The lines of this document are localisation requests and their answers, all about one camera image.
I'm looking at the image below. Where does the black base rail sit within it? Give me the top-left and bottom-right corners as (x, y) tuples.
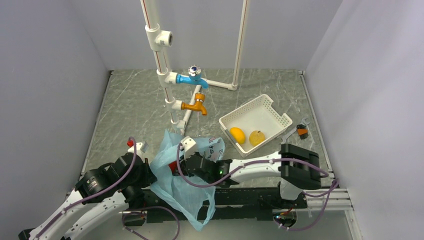
(124, 186), (308, 227)

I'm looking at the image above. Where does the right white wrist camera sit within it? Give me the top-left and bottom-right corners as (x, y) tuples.
(179, 136), (198, 159)

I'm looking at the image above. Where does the yellow fake fruit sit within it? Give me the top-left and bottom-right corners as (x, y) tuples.
(229, 127), (246, 145)

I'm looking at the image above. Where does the white perforated plastic basket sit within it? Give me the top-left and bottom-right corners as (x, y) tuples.
(218, 94), (293, 157)

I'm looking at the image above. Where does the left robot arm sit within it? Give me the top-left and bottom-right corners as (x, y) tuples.
(18, 152), (157, 240)

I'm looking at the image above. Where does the small black orange brush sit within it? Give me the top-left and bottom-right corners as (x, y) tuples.
(296, 124), (309, 140)

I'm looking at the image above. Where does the red fake fruit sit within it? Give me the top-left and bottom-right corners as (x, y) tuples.
(168, 161), (178, 173)

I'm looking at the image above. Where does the light blue plastic bag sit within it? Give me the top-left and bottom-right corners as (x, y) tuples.
(149, 129), (226, 232)

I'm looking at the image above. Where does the orange plastic faucet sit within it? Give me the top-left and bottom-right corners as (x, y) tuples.
(180, 92), (208, 116)

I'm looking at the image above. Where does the white PVC pipe frame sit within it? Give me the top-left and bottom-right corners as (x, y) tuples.
(140, 0), (251, 135)

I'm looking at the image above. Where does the blue plastic faucet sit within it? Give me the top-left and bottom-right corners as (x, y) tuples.
(175, 65), (209, 89)

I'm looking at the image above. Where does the silver open-end wrench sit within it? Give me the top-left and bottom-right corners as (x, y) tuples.
(279, 117), (310, 144)

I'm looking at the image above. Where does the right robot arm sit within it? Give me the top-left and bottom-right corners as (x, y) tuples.
(176, 143), (330, 208)

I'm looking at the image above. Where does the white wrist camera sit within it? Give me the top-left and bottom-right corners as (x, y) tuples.
(126, 140), (149, 155)
(179, 136), (198, 159)

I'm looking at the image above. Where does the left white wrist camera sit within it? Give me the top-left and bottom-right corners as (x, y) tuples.
(126, 140), (149, 155)

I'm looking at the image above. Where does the round orange fake fruit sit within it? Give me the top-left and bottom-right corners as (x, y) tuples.
(248, 130), (266, 147)

